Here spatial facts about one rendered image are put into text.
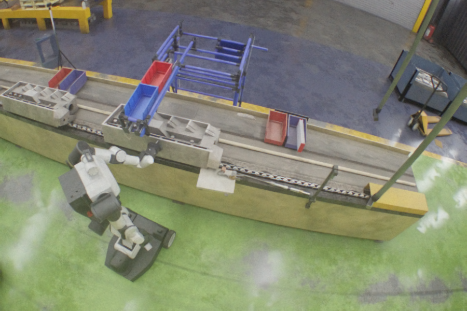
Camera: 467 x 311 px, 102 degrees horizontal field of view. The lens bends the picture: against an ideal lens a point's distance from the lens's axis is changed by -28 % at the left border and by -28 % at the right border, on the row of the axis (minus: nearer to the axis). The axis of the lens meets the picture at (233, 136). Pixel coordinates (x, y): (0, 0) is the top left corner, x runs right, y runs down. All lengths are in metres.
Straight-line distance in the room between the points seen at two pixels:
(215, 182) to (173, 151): 0.42
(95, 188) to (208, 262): 1.56
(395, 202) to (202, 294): 2.00
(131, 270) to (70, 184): 1.25
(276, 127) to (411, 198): 1.59
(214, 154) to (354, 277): 2.05
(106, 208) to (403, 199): 2.48
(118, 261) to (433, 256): 3.76
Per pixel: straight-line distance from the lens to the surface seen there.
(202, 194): 2.56
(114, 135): 2.34
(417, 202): 2.87
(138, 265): 2.54
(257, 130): 2.62
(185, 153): 2.12
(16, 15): 8.33
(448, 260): 4.26
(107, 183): 1.46
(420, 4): 13.27
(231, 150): 2.39
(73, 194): 1.49
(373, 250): 3.37
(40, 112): 2.88
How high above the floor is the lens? 2.59
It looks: 47 degrees down
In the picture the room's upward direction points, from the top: 11 degrees clockwise
